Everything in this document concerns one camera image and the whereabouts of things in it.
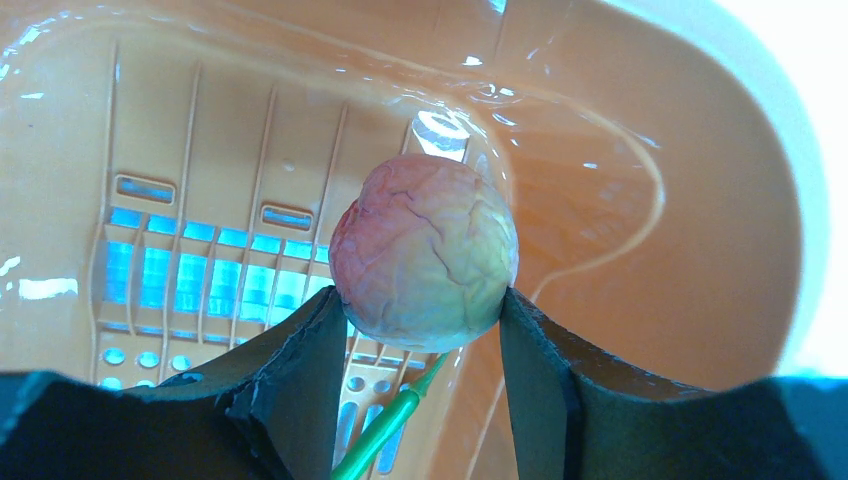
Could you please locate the orange plastic basket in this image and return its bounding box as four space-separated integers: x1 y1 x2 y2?
1 1 847 479

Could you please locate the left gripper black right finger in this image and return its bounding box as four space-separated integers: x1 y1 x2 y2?
500 288 716 479

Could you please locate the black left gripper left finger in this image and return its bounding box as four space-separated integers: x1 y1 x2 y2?
125 287 346 479

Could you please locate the orange peach fruit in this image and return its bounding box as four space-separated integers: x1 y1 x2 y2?
329 154 519 353

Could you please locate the thin green chili pepper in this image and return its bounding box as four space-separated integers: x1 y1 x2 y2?
331 353 450 480

